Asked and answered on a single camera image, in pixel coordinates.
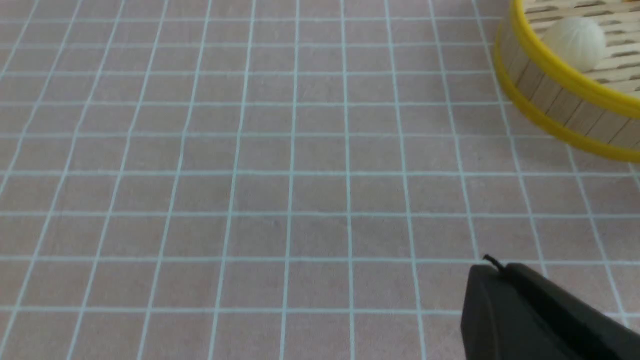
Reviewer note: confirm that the pink checkered tablecloth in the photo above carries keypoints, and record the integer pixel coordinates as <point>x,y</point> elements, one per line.
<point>280,180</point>

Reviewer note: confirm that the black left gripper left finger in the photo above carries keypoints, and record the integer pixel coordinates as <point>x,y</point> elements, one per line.
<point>499,324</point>

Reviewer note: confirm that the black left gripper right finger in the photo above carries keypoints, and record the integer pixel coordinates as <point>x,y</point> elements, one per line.
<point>586,332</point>

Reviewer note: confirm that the white bun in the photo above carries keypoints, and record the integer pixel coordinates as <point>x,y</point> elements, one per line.
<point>579,41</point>

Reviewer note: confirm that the yellow bamboo steamer tray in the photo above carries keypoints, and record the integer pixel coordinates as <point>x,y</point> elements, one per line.
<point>596,111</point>

